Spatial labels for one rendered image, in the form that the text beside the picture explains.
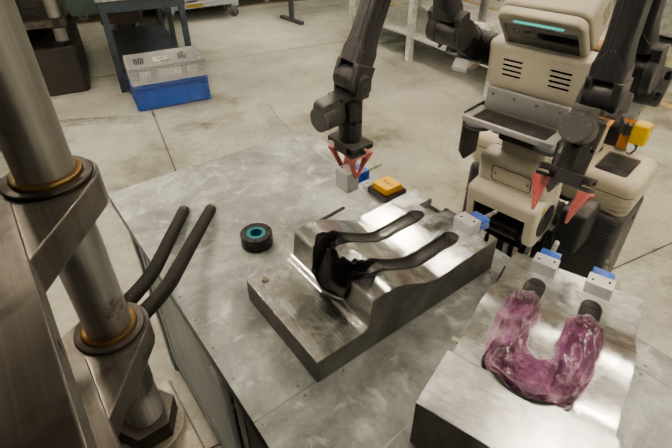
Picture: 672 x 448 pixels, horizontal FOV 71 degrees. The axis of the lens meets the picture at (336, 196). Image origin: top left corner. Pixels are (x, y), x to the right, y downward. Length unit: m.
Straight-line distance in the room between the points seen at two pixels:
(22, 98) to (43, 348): 0.25
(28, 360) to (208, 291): 0.74
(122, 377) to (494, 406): 0.52
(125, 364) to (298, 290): 0.40
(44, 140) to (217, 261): 0.69
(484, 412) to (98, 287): 0.56
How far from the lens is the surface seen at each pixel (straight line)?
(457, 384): 0.80
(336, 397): 0.90
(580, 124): 0.95
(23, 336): 0.42
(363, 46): 1.03
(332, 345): 0.89
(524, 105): 1.32
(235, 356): 0.97
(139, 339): 0.73
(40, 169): 0.57
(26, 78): 0.54
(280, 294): 0.98
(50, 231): 0.52
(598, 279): 1.11
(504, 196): 1.44
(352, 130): 1.10
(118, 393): 0.68
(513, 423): 0.79
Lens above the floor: 1.56
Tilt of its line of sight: 34 degrees down
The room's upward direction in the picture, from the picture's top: straight up
